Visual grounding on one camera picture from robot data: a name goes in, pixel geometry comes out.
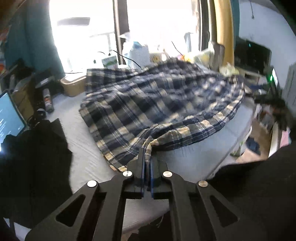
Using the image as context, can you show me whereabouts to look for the black cable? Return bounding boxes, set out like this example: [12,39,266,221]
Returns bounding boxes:
[99,41,186,69]

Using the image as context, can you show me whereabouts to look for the yellow curtain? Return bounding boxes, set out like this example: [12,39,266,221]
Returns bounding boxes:
[214,0,234,65]

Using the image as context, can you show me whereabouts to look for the black spray can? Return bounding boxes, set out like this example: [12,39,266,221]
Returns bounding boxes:
[43,88,54,113]

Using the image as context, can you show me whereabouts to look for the green white milk carton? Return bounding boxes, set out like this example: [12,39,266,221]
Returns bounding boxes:
[102,56,117,69]

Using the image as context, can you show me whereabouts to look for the grey desk lamp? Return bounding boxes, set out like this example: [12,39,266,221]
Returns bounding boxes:
[58,17,90,26]

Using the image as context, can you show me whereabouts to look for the white yellow wipes packet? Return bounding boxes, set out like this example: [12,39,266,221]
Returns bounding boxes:
[193,49,214,67]

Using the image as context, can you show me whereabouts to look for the brown lidded food container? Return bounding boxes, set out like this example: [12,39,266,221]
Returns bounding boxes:
[60,74,86,97]

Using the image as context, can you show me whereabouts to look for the black folded garment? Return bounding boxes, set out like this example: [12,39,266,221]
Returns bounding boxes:
[1,119,72,228]

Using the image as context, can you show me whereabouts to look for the yellow tissue pack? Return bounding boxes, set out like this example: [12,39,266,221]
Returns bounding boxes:
[219,63,239,77]

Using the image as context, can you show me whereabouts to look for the tablet with lit screen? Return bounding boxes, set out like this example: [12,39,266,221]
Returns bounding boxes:
[0,90,27,145]

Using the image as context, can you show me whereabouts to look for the steel thermos tumbler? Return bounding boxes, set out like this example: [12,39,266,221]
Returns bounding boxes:
[211,42,225,71]

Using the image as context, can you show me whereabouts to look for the white bear mug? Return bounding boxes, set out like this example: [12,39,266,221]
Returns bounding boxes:
[149,53,168,63]

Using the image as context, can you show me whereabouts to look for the white perforated plastic basket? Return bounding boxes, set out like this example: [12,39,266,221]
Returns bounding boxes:
[128,45,151,69]

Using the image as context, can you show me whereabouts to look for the teal curtain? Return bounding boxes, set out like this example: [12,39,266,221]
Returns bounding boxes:
[4,1,65,79]

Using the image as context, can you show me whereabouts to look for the black open case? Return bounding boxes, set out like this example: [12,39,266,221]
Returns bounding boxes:
[234,37,272,75]

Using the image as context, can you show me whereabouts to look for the blue plaid pants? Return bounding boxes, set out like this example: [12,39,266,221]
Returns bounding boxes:
[79,58,245,172]

